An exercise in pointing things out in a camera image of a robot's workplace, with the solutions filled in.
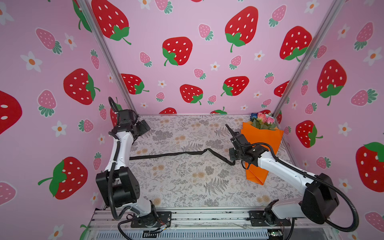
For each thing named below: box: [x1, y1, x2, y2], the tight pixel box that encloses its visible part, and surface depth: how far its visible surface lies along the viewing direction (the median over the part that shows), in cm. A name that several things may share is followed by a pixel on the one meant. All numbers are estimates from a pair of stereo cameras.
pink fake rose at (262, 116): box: [257, 112, 267, 123], surface depth 113 cm
